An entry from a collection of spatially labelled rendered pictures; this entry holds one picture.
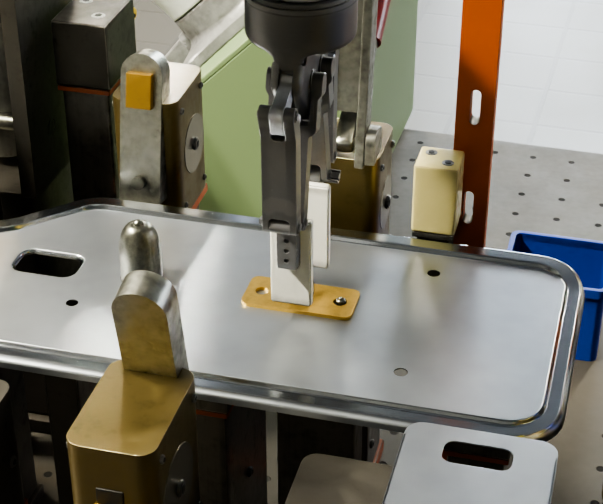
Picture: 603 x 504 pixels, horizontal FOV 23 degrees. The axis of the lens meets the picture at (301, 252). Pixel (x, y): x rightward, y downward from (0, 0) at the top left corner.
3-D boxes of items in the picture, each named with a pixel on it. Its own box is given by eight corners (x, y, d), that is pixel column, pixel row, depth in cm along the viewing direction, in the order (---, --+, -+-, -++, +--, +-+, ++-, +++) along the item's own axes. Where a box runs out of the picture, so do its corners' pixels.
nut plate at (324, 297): (239, 305, 108) (239, 291, 107) (253, 278, 111) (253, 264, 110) (350, 321, 106) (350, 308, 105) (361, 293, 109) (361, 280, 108)
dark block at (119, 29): (88, 413, 145) (49, 19, 122) (113, 372, 151) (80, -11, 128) (135, 421, 144) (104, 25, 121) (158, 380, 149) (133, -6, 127)
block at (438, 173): (396, 519, 132) (413, 164, 112) (404, 493, 135) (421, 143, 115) (435, 525, 131) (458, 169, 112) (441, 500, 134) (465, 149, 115)
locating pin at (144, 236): (116, 301, 111) (110, 227, 107) (130, 279, 114) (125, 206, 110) (155, 307, 110) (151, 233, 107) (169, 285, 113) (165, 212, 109)
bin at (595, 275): (493, 349, 154) (499, 278, 149) (506, 298, 162) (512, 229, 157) (598, 364, 152) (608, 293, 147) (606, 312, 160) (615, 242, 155)
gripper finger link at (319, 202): (288, 183, 106) (291, 178, 107) (289, 264, 110) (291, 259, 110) (328, 188, 105) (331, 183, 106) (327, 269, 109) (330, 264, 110)
